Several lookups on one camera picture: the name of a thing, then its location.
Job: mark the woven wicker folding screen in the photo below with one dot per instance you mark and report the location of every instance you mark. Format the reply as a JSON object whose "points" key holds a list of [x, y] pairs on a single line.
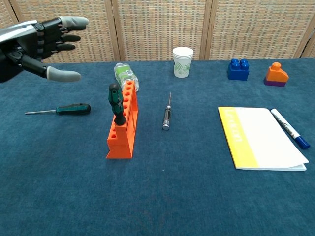
{"points": [[157, 27]]}

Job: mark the orange purple building block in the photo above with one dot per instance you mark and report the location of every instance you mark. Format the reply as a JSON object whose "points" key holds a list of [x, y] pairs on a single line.
{"points": [[276, 75]]}

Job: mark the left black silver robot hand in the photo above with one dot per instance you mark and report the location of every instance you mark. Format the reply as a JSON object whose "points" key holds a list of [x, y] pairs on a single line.
{"points": [[22, 44]]}

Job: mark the white marker blue cap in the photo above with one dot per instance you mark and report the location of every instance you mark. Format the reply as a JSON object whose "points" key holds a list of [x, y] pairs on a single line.
{"points": [[285, 125]]}

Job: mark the green screwdriver thin long shaft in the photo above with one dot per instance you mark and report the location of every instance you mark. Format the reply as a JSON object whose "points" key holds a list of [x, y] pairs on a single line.
{"points": [[115, 98]]}

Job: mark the white paper cup leaf print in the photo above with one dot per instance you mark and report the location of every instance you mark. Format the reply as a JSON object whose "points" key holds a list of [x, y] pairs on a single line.
{"points": [[182, 64]]}

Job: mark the blue building block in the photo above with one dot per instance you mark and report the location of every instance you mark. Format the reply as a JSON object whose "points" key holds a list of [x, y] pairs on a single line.
{"points": [[238, 72]]}

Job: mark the black silver precision screwdriver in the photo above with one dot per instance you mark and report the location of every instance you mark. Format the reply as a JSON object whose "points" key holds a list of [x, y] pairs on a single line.
{"points": [[166, 118]]}

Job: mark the yellow white notebook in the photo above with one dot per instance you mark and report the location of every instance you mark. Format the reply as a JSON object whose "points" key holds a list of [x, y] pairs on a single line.
{"points": [[265, 140]]}

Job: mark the clear plastic bottle green label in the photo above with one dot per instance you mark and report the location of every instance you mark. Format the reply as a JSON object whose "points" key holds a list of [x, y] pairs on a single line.
{"points": [[123, 73]]}

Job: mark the blue felt table cover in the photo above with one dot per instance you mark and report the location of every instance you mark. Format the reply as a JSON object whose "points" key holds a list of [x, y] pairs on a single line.
{"points": [[157, 196]]}

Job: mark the orange slotted tool rack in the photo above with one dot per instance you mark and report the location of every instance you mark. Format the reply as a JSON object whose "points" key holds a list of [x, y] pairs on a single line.
{"points": [[123, 145]]}

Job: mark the green screwdriver short thick shaft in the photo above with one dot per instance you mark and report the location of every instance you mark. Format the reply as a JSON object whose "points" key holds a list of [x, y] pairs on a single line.
{"points": [[73, 109]]}

